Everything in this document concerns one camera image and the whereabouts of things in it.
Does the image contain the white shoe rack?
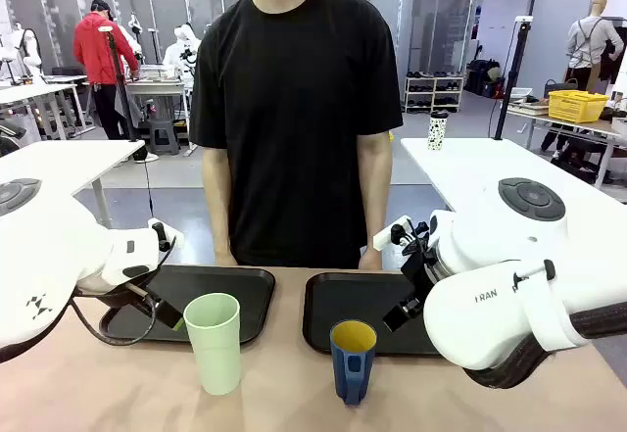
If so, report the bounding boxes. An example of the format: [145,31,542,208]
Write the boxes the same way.
[404,74,465,115]

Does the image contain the white black spotted tumbler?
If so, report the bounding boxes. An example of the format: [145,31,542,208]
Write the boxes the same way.
[427,112,450,152]

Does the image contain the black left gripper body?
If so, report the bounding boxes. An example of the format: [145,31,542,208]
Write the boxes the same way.
[77,268,166,312]

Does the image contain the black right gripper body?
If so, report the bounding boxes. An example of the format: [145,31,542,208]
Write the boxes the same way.
[400,235,440,301]

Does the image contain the white table under basket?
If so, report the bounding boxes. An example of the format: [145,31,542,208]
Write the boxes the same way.
[506,101,627,189]

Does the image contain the thin black hanging cable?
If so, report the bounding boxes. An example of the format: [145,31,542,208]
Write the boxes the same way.
[143,150,155,218]

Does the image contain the grey step stool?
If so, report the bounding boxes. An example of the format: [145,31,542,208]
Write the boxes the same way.
[146,118,180,156]

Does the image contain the pale green plastic cup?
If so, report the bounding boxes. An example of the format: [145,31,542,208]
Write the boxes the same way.
[183,292,242,397]

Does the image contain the grey metal workbench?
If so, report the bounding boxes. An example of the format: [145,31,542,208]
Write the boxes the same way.
[124,64,191,152]

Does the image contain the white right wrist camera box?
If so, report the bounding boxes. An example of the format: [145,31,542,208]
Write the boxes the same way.
[373,215,413,252]

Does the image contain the white side table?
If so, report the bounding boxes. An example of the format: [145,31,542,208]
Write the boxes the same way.
[0,138,147,230]
[400,136,627,257]

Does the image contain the person right forearm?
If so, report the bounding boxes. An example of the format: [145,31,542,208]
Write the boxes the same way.
[202,146,235,257]

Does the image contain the black plastic tray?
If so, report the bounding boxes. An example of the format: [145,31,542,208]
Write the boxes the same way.
[99,264,276,347]
[302,270,442,358]

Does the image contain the yellow plastic basket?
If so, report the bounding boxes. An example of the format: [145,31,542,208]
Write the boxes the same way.
[547,89,611,124]

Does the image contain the black left arm cable sleeve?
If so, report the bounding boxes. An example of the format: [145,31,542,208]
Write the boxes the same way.
[71,284,159,347]

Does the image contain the mannequin with grey apron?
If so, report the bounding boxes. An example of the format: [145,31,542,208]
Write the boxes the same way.
[566,0,626,94]

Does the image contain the blue mug yellow inside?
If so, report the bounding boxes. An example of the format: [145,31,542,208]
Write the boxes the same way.
[329,319,378,407]

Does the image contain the person left hand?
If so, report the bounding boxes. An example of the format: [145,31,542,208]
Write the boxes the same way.
[358,249,384,271]

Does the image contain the black bags pile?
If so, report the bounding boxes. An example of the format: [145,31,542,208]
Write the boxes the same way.
[464,58,506,100]

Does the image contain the white background desk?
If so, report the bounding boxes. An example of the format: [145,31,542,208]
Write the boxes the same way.
[0,74,90,142]

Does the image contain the person torso black t-shirt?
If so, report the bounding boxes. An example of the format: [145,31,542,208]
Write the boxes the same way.
[188,0,404,269]

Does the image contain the black arm cable sleeve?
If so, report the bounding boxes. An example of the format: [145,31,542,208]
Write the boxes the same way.
[462,304,627,390]
[71,284,159,347]

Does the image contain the person in red hoodie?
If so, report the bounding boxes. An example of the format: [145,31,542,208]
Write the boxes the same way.
[72,0,142,142]

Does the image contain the white humanoid robot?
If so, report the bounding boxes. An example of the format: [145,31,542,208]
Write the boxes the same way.
[163,22,207,80]
[0,23,44,85]

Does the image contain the person left forearm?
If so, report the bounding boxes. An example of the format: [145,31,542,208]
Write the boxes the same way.
[356,131,395,256]

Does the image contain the black right arm cable sleeve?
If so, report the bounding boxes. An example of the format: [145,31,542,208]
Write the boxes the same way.
[462,304,627,390]

